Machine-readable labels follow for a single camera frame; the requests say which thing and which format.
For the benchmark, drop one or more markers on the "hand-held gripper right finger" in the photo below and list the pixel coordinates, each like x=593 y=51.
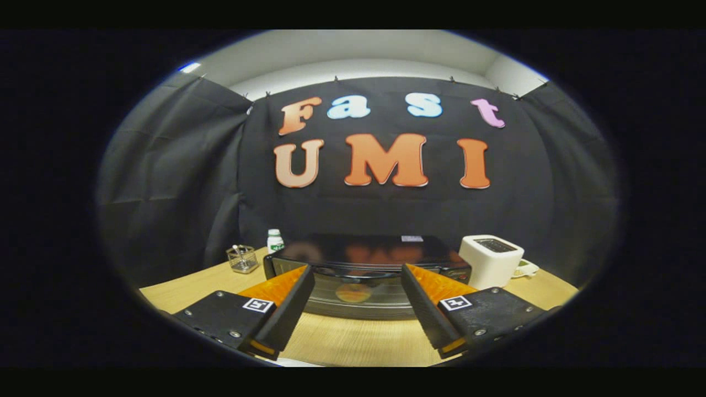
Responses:
x=424 y=311

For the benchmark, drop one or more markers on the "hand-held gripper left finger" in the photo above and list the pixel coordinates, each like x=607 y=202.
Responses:
x=289 y=314

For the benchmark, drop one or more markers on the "round brown bread bun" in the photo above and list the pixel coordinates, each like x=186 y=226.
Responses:
x=353 y=293

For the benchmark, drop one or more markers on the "black toaster oven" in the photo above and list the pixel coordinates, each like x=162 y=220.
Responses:
x=364 y=248

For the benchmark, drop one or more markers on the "white toaster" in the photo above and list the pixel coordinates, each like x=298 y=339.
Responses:
x=491 y=270

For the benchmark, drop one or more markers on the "white plate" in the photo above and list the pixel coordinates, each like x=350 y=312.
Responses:
x=295 y=363

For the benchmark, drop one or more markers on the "white bottle green label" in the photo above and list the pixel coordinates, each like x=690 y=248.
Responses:
x=274 y=242

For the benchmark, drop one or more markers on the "black backdrop cloth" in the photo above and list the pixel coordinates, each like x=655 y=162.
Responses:
x=386 y=215

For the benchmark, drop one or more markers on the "ceiling light panel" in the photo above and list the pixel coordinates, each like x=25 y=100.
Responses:
x=190 y=67

